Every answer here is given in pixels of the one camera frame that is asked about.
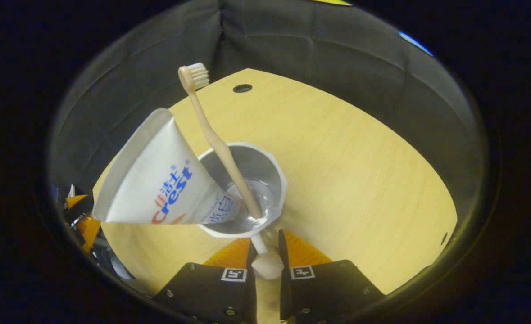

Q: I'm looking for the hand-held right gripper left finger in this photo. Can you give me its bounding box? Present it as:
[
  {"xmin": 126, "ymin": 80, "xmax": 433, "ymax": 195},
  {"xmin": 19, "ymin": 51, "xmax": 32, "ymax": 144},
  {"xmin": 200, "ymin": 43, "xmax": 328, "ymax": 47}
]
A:
[{"xmin": 152, "ymin": 237, "xmax": 258, "ymax": 324}]

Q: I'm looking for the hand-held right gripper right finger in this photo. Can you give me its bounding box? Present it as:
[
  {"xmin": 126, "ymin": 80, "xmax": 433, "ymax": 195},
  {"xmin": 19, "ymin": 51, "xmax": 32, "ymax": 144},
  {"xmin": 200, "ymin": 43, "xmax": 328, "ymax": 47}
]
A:
[{"xmin": 277, "ymin": 229, "xmax": 386, "ymax": 324}]

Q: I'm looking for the white toothpaste tube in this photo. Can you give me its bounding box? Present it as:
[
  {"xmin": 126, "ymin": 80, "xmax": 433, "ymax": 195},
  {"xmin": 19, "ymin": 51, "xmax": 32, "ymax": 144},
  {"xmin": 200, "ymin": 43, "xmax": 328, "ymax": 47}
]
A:
[{"xmin": 91, "ymin": 108, "xmax": 242, "ymax": 225}]

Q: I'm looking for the grey white cup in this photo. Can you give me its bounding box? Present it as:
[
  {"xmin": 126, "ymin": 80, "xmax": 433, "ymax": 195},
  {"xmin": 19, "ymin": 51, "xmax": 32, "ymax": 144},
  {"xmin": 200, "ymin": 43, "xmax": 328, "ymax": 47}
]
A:
[{"xmin": 196, "ymin": 142, "xmax": 289, "ymax": 281}]

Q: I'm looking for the beige toothbrush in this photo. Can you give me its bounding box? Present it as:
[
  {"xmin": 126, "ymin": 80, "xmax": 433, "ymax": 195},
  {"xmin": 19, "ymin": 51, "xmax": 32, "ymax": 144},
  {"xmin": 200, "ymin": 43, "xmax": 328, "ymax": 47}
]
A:
[{"xmin": 177, "ymin": 62, "xmax": 264, "ymax": 220}]

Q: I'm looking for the black backdrop cloth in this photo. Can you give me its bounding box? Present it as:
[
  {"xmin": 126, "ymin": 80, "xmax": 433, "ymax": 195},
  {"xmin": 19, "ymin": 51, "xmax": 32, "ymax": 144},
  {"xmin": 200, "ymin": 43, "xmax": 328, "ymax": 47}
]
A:
[{"xmin": 47, "ymin": 0, "xmax": 489, "ymax": 234}]

